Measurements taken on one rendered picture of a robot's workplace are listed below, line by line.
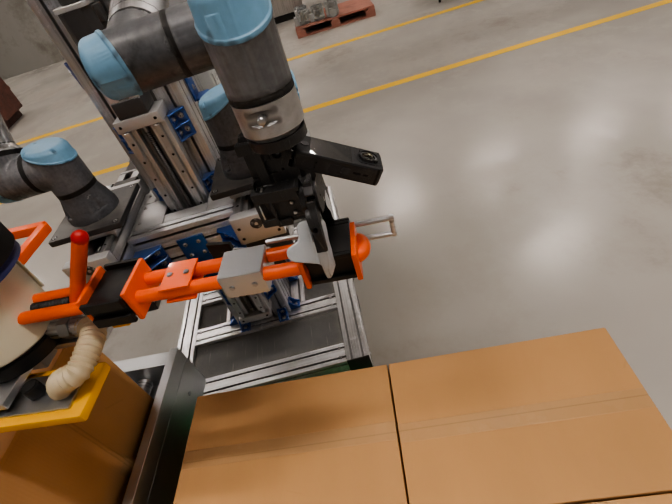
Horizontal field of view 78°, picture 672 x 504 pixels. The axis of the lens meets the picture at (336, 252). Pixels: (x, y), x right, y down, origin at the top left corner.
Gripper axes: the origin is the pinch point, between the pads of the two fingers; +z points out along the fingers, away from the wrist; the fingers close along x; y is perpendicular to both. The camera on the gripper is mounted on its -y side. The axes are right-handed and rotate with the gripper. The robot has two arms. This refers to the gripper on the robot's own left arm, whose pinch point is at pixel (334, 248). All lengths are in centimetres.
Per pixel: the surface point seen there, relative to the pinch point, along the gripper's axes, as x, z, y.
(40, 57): -972, 98, 750
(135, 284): 2.0, -1.6, 31.3
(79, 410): 14.8, 11.0, 43.9
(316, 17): -621, 99, 60
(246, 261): 1.0, -1.4, 13.1
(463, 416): -4, 66, -17
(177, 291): 3.8, -0.4, 24.2
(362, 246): 1.5, -0.8, -4.4
